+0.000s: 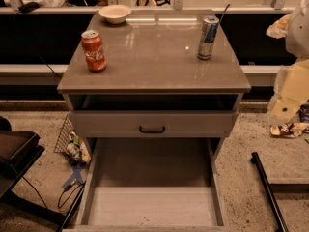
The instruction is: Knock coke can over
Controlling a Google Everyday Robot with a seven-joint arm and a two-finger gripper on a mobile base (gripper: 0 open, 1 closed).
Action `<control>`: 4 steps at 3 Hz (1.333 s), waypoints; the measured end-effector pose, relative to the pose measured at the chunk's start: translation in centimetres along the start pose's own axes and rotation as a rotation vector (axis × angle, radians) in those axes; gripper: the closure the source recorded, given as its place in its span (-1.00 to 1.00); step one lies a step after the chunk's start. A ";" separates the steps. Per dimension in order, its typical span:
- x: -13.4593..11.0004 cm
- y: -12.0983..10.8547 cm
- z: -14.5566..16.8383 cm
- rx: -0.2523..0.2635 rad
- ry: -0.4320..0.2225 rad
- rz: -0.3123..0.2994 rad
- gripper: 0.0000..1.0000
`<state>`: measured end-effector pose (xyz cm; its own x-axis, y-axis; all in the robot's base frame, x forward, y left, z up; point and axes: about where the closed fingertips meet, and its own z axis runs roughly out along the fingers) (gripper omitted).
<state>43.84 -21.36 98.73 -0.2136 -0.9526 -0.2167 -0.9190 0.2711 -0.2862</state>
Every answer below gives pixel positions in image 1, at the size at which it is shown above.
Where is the open grey bottom drawer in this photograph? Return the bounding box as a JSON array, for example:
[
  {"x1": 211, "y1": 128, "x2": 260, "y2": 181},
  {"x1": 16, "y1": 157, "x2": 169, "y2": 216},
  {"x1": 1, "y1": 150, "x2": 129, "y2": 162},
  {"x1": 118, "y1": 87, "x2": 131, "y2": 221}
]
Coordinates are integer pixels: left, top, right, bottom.
[{"x1": 63, "y1": 138, "x2": 231, "y2": 232}]

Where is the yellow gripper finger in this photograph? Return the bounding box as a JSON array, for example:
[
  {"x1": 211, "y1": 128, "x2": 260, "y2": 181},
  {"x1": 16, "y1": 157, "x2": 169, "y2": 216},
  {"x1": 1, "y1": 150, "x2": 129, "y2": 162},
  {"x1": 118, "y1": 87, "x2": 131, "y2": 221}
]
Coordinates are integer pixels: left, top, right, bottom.
[{"x1": 267, "y1": 60, "x2": 309, "y2": 123}]

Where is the closed grey drawer black handle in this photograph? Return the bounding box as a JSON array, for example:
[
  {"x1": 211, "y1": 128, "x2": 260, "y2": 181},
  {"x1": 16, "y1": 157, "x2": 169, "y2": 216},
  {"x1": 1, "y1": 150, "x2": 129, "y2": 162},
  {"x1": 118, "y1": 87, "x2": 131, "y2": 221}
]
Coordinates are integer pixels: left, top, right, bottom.
[{"x1": 69, "y1": 111, "x2": 238, "y2": 138}]

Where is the black metal bar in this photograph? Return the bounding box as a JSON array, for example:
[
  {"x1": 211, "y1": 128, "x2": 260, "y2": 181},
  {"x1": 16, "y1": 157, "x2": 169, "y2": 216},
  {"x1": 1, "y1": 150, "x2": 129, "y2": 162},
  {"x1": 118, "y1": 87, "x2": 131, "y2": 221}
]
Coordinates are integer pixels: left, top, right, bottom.
[{"x1": 251, "y1": 152, "x2": 289, "y2": 232}]

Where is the brown snack bag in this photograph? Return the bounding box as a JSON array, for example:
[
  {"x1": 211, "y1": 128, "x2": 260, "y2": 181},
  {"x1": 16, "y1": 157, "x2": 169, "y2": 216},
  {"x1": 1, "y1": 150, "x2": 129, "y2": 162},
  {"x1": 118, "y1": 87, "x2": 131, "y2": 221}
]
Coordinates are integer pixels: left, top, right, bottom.
[{"x1": 269, "y1": 122, "x2": 309, "y2": 138}]

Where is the grey cabinet with glass top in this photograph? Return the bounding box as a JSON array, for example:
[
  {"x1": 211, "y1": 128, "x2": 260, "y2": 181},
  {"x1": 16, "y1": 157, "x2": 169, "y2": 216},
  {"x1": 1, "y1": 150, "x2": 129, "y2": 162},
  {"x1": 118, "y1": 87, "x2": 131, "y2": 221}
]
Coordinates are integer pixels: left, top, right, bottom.
[{"x1": 58, "y1": 10, "x2": 251, "y2": 155}]

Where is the red coke can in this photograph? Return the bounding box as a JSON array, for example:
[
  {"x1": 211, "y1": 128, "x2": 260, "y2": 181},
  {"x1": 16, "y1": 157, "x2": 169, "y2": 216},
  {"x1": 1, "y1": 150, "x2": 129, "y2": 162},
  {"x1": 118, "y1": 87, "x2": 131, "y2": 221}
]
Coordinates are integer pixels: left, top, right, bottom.
[{"x1": 81, "y1": 30, "x2": 106, "y2": 72}]

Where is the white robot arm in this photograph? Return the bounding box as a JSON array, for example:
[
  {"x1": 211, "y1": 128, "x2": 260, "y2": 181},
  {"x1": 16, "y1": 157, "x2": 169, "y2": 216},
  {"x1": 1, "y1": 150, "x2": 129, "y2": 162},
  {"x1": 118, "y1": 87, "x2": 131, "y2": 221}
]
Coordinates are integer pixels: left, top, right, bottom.
[{"x1": 267, "y1": 0, "x2": 309, "y2": 122}]

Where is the white bowl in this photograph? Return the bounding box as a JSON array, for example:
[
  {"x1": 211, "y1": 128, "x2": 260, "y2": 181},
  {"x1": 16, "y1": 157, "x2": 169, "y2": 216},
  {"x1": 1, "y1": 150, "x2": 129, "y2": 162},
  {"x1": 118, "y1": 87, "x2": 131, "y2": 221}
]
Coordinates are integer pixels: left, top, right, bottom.
[{"x1": 98, "y1": 5, "x2": 131, "y2": 24}]

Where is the wire basket with snacks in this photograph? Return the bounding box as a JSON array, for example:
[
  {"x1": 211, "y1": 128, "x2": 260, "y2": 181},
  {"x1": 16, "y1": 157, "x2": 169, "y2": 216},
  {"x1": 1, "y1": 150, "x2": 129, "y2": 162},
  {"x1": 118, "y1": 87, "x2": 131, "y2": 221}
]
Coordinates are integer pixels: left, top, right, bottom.
[{"x1": 54, "y1": 116, "x2": 91, "y2": 165}]

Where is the blue tape cross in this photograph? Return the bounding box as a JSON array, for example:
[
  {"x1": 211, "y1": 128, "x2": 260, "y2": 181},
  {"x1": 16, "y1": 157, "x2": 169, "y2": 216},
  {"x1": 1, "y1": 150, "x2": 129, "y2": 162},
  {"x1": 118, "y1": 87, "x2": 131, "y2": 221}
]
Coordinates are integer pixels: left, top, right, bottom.
[{"x1": 62, "y1": 165, "x2": 85, "y2": 189}]

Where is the blue silver energy drink can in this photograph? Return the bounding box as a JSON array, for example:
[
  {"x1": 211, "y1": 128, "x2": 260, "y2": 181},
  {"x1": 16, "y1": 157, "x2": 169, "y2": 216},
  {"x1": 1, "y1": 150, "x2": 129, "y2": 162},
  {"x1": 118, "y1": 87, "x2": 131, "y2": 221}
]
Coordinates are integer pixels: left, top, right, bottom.
[{"x1": 197, "y1": 15, "x2": 219, "y2": 60}]

